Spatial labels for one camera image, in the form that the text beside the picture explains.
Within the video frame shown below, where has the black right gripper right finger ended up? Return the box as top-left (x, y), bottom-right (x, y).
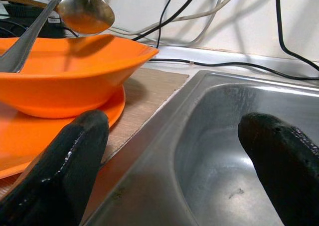
top-left (237, 112), bottom-right (319, 226)

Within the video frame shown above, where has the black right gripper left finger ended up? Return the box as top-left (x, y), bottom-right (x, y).
top-left (0, 110), bottom-right (110, 226)

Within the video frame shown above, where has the silver metal fork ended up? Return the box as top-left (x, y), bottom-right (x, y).
top-left (0, 0), bottom-right (98, 74)

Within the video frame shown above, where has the orange plastic plate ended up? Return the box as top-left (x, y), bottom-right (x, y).
top-left (0, 85), bottom-right (126, 180)

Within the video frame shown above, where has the stainless steel sink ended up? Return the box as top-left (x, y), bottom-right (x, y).
top-left (82, 70), bottom-right (319, 226)

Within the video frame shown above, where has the orange plastic bowl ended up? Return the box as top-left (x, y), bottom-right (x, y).
top-left (0, 33), bottom-right (160, 119)

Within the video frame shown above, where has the beige woven placemat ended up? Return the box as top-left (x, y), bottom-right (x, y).
top-left (0, 67), bottom-right (190, 199)

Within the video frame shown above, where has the black power adapter brick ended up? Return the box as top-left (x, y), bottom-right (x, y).
top-left (0, 3), bottom-right (66, 39)

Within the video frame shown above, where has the thick black cable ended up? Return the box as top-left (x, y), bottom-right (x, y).
top-left (275, 0), bottom-right (319, 71)

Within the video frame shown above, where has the thin black cable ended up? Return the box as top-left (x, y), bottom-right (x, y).
top-left (131, 0), bottom-right (205, 41)

